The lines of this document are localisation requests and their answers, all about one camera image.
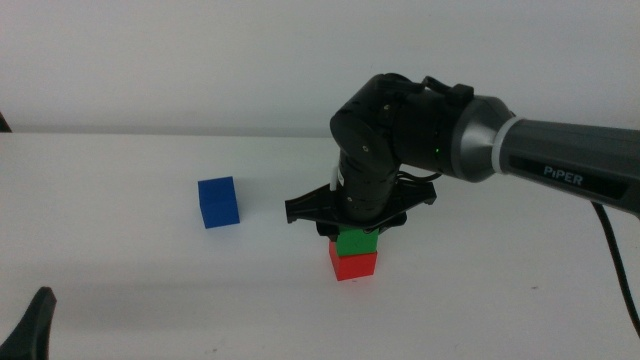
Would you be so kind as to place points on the green cube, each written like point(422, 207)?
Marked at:
point(356, 242)

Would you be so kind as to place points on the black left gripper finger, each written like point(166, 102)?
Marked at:
point(30, 330)

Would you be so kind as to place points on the red cube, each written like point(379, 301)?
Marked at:
point(352, 266)

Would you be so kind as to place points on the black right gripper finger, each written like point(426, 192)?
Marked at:
point(327, 231)
point(392, 225)

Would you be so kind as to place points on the grey and black right arm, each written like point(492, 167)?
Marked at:
point(550, 150)

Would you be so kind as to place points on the dark background screen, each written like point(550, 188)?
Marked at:
point(3, 126)

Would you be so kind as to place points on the blue cube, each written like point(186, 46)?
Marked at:
point(218, 202)

